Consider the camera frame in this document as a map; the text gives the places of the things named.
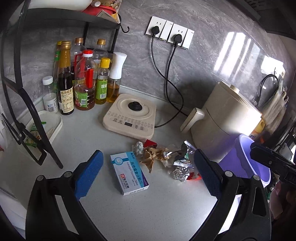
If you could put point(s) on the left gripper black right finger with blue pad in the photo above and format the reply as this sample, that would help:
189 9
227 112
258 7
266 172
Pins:
241 211

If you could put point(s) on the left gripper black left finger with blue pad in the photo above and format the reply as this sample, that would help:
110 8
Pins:
44 220

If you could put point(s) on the blue white medicine box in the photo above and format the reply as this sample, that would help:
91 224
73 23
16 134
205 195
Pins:
129 174

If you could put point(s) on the silver foil wrapper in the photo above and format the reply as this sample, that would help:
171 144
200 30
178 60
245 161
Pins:
181 157

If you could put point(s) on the black metal kitchen rack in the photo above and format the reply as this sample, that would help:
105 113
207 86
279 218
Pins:
28 45

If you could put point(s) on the person's right hand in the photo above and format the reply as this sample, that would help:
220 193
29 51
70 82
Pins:
282 200

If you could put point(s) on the purple plastic bucket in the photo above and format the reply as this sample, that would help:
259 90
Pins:
239 162

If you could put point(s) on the yellow detergent bottle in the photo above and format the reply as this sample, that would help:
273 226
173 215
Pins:
258 129

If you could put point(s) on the hanging white bags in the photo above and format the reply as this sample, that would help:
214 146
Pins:
273 111

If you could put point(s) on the red plastic scrap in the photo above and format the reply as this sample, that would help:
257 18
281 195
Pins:
194 176

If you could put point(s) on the cream air fryer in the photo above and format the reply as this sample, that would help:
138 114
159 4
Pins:
225 115

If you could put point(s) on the green sachet in tray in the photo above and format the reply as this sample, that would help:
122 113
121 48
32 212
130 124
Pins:
34 132

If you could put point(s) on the small foil ball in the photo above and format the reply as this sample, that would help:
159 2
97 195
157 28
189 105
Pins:
181 173

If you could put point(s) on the white plastic tray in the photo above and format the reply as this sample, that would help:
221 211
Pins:
51 122

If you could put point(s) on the brown crumpled paper wrapper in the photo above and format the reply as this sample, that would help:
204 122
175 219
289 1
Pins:
154 154

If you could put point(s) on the small white cap bottle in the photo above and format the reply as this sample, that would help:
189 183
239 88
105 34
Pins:
49 95

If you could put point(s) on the red small wrapper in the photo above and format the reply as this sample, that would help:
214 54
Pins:
150 144

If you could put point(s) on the cream induction cooker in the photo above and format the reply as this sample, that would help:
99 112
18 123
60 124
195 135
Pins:
131 116

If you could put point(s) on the dark soy sauce bottle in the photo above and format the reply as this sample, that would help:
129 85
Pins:
65 82

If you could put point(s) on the yellow cap green label bottle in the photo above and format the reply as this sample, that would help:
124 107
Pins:
102 79

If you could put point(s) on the white top oil sprayer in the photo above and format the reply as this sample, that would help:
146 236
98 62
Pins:
114 79

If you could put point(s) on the green label tall bottle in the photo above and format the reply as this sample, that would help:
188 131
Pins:
56 64

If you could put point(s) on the red cap oil bottle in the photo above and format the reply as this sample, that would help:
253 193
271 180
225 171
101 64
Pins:
85 73

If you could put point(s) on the gold cap clear bottle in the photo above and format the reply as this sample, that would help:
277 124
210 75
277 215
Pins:
99 51
76 52

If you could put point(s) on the gold cap clear bottle rear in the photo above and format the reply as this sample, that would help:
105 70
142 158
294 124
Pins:
99 51

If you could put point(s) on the red container on rack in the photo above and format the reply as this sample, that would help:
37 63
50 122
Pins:
97 7

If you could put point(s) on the white bowl on rack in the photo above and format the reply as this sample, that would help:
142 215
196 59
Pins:
75 5

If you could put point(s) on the white wall socket panel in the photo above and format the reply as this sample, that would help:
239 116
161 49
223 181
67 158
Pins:
167 31

